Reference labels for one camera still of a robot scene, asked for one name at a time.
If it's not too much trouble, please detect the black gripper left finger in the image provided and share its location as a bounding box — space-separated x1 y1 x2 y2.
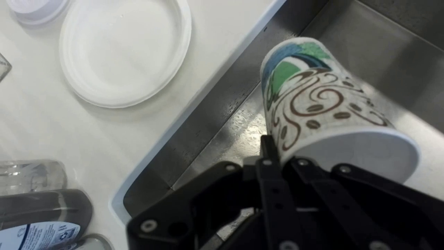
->
255 134 307 250

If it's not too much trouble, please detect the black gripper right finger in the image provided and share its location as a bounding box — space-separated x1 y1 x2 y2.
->
283 158 398 250

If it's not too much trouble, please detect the stainless steel sink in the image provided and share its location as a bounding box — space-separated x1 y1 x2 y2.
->
124 0 444 215

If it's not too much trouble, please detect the green cap soap bottle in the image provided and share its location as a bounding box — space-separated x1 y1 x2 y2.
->
0 188 93 250

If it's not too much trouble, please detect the white paper plate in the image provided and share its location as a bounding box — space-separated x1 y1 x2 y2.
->
58 0 193 108

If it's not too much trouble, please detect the clear plastic bottle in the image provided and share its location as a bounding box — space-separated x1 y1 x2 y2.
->
0 159 67 195

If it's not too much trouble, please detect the white plastic lid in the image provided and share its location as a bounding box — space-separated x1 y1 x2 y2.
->
6 0 69 24

